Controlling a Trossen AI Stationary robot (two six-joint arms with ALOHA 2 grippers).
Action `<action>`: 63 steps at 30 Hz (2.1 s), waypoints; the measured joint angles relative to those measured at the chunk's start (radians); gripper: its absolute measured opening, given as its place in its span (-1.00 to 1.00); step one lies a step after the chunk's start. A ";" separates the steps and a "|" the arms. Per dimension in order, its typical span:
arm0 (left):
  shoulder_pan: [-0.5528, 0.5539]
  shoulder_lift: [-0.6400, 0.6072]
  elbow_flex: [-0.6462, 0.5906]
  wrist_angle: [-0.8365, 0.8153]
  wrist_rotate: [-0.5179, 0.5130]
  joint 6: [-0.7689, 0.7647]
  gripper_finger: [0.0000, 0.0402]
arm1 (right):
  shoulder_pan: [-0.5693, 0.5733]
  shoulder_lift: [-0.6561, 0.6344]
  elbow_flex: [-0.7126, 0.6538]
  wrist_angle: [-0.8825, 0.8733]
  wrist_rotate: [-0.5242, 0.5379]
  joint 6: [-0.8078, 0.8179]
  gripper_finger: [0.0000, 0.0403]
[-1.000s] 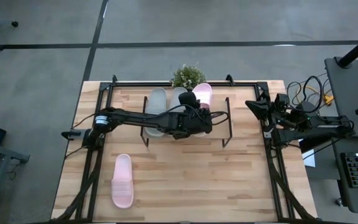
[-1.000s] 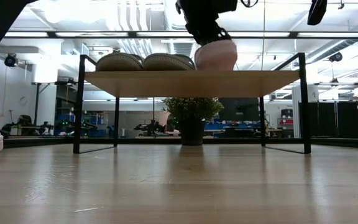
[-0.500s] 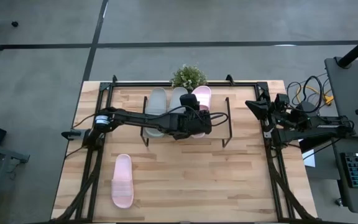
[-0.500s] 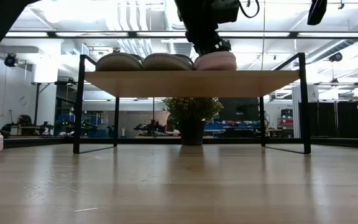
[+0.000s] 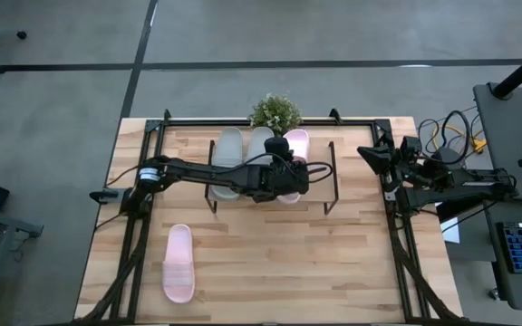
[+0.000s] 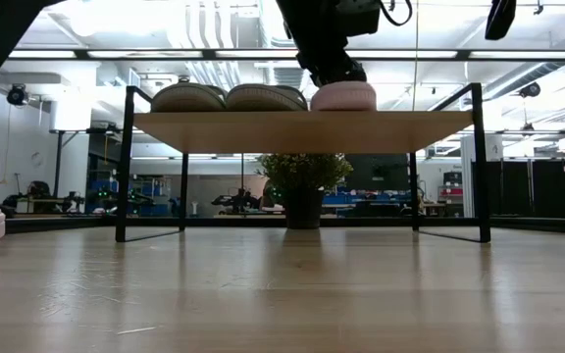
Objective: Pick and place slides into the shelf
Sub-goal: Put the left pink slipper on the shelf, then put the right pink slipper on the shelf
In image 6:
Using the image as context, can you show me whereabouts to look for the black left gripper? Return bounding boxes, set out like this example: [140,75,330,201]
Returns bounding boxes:
[276,0,369,89]

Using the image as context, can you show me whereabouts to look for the grey rubber slide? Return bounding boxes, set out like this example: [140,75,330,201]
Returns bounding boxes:
[225,83,309,113]
[150,81,229,114]

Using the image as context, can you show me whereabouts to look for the wooden shelf with black legs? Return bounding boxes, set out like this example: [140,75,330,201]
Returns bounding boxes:
[115,81,492,244]

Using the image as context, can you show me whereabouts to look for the black round ceiling fixture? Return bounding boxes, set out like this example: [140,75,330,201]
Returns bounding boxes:
[6,83,30,108]
[518,80,542,100]

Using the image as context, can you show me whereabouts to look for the large black screen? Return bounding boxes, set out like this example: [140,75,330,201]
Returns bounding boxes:
[344,153,411,193]

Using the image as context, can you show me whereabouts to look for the green plant in black pot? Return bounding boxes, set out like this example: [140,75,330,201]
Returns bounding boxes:
[257,152,354,231]

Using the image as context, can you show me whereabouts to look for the black partition panels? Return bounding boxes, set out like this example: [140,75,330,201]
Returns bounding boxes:
[470,158,565,218]

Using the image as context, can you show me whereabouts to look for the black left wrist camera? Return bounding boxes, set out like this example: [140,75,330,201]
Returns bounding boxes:
[335,0,383,38]

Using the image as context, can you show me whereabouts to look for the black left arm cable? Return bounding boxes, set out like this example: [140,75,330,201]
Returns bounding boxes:
[379,0,414,27]

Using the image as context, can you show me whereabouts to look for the black aluminium rig frame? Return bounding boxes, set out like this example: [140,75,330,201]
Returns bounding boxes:
[0,47,565,234]

